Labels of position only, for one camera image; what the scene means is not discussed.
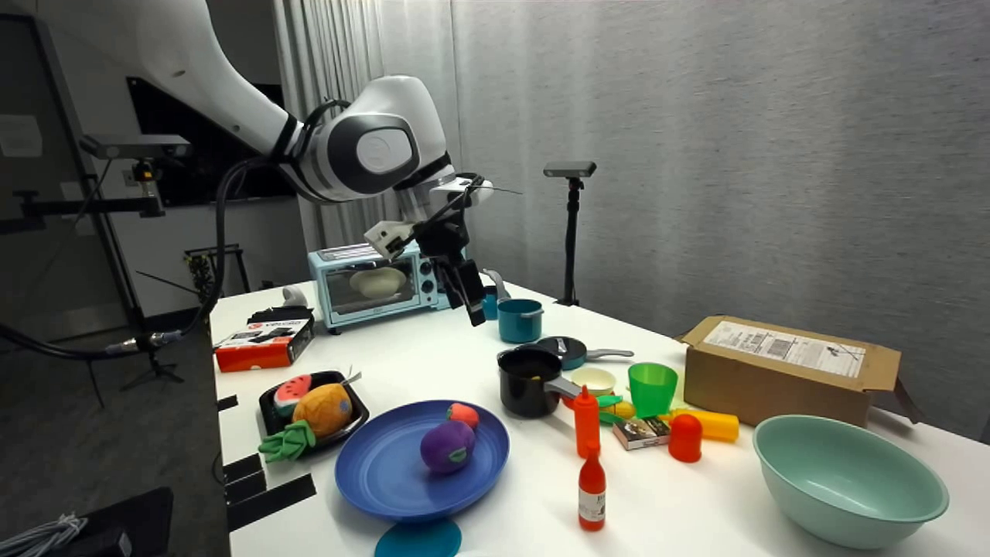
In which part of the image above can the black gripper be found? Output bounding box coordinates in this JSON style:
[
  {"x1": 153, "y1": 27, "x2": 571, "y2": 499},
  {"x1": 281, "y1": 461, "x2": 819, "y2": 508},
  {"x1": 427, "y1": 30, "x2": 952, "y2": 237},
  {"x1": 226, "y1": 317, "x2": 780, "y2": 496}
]
[{"x1": 413, "y1": 174, "x2": 492, "y2": 326}]

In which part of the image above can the red plush strawberry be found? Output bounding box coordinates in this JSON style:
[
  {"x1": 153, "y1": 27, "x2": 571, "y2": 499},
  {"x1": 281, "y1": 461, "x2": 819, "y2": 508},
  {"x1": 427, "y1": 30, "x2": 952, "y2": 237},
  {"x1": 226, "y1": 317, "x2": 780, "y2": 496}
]
[{"x1": 449, "y1": 402, "x2": 479, "y2": 432}]

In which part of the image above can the purple plush eggplant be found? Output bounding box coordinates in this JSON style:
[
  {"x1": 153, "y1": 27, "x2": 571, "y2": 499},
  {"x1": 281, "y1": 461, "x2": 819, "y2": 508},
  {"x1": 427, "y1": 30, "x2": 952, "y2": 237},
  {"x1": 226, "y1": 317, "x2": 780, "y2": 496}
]
[{"x1": 421, "y1": 421, "x2": 475, "y2": 475}]

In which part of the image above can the yellow plush pineapple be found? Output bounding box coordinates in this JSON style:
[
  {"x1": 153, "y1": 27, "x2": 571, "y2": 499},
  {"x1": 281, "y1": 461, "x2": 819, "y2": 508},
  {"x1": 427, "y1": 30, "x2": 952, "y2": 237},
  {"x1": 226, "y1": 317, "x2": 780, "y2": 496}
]
[{"x1": 260, "y1": 384, "x2": 353, "y2": 461}]

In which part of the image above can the plush watermelon slice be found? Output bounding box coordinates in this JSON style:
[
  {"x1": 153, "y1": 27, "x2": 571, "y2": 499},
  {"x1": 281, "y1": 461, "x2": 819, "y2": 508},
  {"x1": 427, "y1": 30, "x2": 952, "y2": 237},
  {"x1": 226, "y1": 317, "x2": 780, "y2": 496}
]
[{"x1": 273, "y1": 374, "x2": 311, "y2": 415}]

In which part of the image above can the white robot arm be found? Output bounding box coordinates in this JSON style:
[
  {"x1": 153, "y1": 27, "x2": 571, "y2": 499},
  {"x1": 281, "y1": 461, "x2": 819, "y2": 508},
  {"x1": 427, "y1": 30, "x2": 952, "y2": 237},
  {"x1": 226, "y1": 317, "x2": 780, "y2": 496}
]
[{"x1": 40, "y1": 0, "x2": 489, "y2": 326}]

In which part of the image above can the blue plate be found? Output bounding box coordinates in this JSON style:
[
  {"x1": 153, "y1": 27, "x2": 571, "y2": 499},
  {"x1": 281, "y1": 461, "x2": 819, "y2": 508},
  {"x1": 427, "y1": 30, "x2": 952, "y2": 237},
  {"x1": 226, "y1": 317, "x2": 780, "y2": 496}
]
[{"x1": 334, "y1": 401, "x2": 511, "y2": 525}]

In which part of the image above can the small blue toy kettle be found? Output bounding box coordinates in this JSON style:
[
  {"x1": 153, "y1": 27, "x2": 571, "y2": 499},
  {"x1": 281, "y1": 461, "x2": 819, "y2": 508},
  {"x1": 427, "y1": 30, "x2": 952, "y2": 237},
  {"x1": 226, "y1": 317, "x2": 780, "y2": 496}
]
[{"x1": 481, "y1": 270, "x2": 511, "y2": 323}]

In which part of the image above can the teal cup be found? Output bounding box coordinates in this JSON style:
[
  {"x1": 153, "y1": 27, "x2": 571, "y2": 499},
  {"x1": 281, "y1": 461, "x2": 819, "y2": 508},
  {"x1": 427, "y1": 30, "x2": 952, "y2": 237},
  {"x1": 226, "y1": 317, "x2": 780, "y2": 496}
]
[{"x1": 499, "y1": 298, "x2": 540, "y2": 345}]

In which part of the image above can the black toy pot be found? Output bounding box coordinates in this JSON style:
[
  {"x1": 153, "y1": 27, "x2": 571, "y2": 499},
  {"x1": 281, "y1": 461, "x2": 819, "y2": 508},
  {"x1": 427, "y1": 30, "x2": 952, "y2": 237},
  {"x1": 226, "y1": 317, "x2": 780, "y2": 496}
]
[{"x1": 499, "y1": 346, "x2": 582, "y2": 417}]

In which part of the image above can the light blue toy oven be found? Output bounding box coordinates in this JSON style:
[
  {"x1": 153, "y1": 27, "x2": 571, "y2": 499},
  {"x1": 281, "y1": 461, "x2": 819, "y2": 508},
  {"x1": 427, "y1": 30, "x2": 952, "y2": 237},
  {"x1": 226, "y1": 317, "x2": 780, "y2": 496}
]
[{"x1": 310, "y1": 243, "x2": 449, "y2": 333}]

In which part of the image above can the small dark frying pan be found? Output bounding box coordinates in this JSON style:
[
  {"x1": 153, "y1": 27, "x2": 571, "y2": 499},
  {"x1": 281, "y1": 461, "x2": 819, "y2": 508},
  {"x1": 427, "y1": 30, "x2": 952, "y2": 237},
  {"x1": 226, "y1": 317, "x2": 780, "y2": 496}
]
[{"x1": 538, "y1": 336, "x2": 607, "y2": 372}]

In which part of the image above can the small white bowl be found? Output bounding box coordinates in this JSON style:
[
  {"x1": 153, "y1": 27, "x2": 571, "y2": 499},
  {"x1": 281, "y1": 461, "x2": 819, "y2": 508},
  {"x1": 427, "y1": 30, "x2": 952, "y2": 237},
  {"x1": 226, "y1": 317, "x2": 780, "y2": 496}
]
[{"x1": 568, "y1": 369, "x2": 616, "y2": 394}]

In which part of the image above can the orange squeeze bottle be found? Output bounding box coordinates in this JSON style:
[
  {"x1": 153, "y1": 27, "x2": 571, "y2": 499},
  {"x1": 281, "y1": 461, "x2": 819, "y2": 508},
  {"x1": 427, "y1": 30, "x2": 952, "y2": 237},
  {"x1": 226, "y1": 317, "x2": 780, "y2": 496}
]
[{"x1": 571, "y1": 389, "x2": 599, "y2": 457}]

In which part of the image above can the black plastic tray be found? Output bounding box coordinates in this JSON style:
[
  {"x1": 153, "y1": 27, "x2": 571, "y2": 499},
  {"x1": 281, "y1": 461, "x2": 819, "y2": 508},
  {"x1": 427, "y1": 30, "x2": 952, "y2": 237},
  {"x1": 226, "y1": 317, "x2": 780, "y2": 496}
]
[{"x1": 260, "y1": 372, "x2": 367, "y2": 461}]

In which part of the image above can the green plastic cup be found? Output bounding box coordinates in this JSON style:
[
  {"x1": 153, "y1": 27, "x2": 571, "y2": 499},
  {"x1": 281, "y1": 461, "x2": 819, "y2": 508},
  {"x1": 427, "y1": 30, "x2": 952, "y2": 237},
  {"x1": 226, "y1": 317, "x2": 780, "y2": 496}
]
[{"x1": 628, "y1": 363, "x2": 678, "y2": 417}]

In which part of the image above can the small red sauce bottle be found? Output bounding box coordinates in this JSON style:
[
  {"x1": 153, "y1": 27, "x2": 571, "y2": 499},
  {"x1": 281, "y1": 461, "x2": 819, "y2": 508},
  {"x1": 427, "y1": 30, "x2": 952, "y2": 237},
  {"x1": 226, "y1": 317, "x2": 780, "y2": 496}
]
[{"x1": 578, "y1": 455, "x2": 607, "y2": 533}]

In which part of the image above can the small picture card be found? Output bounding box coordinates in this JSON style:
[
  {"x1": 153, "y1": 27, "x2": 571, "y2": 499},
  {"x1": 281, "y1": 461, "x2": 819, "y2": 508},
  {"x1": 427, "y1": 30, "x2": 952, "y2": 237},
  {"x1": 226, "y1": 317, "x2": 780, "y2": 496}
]
[{"x1": 611, "y1": 417, "x2": 668, "y2": 451}]

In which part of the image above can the red and white box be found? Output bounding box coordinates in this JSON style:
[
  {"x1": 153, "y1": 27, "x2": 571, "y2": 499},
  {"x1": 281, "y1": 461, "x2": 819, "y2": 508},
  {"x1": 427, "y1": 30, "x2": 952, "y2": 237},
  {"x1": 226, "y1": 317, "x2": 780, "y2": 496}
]
[{"x1": 214, "y1": 318, "x2": 311, "y2": 372}]

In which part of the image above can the teal round lid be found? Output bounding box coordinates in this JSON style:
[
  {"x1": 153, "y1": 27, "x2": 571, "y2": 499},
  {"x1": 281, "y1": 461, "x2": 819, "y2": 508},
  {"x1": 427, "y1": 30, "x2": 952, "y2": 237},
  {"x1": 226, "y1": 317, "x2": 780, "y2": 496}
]
[{"x1": 375, "y1": 520, "x2": 462, "y2": 557}]

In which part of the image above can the red plastic cup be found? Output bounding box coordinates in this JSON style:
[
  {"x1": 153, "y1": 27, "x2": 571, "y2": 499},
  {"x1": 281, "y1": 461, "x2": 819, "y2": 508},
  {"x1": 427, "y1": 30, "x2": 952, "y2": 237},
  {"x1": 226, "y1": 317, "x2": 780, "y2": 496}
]
[{"x1": 668, "y1": 415, "x2": 703, "y2": 466}]

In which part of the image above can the cardboard box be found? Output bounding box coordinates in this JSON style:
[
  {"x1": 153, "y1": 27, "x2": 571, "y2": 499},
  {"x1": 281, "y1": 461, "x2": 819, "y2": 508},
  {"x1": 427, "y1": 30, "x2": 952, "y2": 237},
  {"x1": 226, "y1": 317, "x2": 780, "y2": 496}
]
[{"x1": 684, "y1": 317, "x2": 912, "y2": 425}]

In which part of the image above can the mint green bowl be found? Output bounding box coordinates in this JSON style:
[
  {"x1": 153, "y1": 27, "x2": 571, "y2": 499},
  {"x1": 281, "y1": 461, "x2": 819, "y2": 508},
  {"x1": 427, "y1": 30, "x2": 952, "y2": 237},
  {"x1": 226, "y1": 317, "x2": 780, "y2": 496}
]
[{"x1": 753, "y1": 415, "x2": 949, "y2": 550}]

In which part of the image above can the camera on black stand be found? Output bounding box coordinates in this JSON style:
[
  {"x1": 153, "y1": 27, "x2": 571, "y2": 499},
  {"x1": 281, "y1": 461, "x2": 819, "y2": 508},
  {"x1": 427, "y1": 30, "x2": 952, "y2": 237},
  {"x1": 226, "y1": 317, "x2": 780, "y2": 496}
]
[{"x1": 545, "y1": 160, "x2": 597, "y2": 307}]

